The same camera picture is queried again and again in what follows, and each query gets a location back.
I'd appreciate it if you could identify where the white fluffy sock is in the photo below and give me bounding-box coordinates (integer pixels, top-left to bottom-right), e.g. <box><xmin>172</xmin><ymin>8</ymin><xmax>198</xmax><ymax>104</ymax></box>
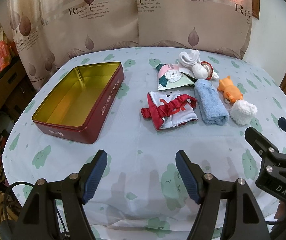
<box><xmin>230</xmin><ymin>100</ymin><xmax>257</xmax><ymax>126</ymax></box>

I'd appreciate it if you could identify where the orange rubber animal toy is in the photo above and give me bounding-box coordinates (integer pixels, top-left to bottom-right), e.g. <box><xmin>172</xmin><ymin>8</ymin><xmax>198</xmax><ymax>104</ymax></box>
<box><xmin>217</xmin><ymin>76</ymin><xmax>243</xmax><ymax>104</ymax></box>

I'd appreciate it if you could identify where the blue towel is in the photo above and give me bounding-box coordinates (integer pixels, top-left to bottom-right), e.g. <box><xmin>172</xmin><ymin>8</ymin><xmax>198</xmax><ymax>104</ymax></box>
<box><xmin>195</xmin><ymin>79</ymin><xmax>229</xmax><ymax>126</ymax></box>

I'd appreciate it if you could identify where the white sock ball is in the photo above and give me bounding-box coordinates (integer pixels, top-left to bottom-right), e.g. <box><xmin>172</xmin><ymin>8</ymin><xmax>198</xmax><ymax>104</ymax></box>
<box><xmin>192</xmin><ymin>63</ymin><xmax>208</xmax><ymax>79</ymax></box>

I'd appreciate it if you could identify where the red white garment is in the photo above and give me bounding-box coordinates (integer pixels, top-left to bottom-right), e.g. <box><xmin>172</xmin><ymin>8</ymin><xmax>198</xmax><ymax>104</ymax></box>
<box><xmin>141</xmin><ymin>91</ymin><xmax>198</xmax><ymax>131</ymax></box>

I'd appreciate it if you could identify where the wet wipes pack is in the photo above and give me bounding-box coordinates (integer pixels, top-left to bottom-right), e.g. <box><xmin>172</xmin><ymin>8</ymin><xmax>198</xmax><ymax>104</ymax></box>
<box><xmin>156</xmin><ymin>63</ymin><xmax>194</xmax><ymax>91</ymax></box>

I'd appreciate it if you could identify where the white sock red trim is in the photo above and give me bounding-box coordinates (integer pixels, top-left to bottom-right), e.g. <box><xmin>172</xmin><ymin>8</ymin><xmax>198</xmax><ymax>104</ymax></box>
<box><xmin>200</xmin><ymin>61</ymin><xmax>219</xmax><ymax>80</ymax></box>

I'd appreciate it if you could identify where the red gold toffee tin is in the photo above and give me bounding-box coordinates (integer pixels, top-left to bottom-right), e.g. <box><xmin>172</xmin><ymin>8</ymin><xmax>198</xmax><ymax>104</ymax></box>
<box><xmin>32</xmin><ymin>62</ymin><xmax>125</xmax><ymax>144</ymax></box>

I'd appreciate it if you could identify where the dark wooden cabinet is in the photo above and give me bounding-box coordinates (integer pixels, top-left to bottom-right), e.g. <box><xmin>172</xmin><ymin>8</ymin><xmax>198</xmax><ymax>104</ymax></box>
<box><xmin>0</xmin><ymin>55</ymin><xmax>37</xmax><ymax>140</ymax></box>

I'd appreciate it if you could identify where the cloud pattern tablecloth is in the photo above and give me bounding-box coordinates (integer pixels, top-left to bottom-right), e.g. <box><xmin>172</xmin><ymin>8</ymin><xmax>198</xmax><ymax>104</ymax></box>
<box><xmin>3</xmin><ymin>47</ymin><xmax>279</xmax><ymax>239</ymax></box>

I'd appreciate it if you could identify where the leaf pattern beige curtain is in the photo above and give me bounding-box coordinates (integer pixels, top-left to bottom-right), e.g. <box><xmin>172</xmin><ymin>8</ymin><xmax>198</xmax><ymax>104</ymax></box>
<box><xmin>0</xmin><ymin>0</ymin><xmax>258</xmax><ymax>89</ymax></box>

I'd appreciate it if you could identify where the black cable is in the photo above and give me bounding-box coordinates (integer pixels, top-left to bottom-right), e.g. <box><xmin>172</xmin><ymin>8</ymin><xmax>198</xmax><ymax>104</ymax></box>
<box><xmin>1</xmin><ymin>181</ymin><xmax>68</xmax><ymax>240</ymax></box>

